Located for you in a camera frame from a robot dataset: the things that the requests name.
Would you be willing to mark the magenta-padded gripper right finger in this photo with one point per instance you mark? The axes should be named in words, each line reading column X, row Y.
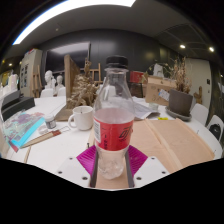
column 151, row 170

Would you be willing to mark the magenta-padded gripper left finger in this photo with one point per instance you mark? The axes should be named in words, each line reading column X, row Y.
column 71, row 170

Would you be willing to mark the clear red-labelled drink bottle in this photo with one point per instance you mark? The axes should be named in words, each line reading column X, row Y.
column 113, row 100

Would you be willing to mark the light wooden board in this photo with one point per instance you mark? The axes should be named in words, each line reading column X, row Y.
column 143, row 140
column 193, row 140

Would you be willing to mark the thin wooden stick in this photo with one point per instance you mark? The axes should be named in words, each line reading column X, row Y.
column 27, row 154

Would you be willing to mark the small paint jar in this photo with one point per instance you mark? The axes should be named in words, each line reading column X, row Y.
column 50, row 122

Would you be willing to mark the yellow tag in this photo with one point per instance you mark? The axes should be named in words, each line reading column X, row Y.
column 162, row 118

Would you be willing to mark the white mug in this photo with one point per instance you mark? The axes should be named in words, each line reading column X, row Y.
column 82, row 117

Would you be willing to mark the small white cup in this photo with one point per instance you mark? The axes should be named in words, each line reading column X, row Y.
column 153, row 107

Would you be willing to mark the colourful purple painting book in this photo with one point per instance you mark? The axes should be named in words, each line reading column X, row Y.
column 21, row 128

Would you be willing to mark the white chair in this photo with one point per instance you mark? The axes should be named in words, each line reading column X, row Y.
column 200, row 114
column 46, row 93
column 216, row 119
column 61, row 92

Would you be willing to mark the pale canvas panel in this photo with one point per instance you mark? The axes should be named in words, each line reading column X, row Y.
column 3, row 140

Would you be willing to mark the black backpack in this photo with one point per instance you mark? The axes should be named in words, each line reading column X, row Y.
column 216, row 130

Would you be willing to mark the cardboard box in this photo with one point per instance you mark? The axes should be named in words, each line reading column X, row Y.
column 155, row 90

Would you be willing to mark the gold sculpture on wooden stand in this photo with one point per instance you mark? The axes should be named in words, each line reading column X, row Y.
column 83, row 88

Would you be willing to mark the black case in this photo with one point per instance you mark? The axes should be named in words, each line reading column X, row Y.
column 16, row 105

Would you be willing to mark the white plaster bust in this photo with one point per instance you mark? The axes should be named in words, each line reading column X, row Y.
column 59, row 82
column 49, row 78

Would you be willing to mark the wooden figure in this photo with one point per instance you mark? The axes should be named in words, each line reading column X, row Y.
column 198, row 95

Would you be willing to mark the red box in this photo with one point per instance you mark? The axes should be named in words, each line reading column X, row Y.
column 136, row 76

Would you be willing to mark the wooden easel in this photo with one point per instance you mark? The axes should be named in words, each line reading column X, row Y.
column 96, row 71
column 36, row 80

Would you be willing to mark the white plaster statue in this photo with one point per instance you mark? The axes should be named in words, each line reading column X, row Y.
column 158, row 70

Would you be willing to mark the white display board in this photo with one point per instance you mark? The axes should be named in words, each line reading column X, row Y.
column 30, row 71

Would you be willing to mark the round ceiling spotlight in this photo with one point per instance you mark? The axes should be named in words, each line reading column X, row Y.
column 182, row 46
column 211, row 49

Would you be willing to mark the long ceiling light strip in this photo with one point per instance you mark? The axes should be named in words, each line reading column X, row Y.
column 66, row 8

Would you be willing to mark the black wall screen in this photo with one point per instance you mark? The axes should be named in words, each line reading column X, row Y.
column 66, row 58

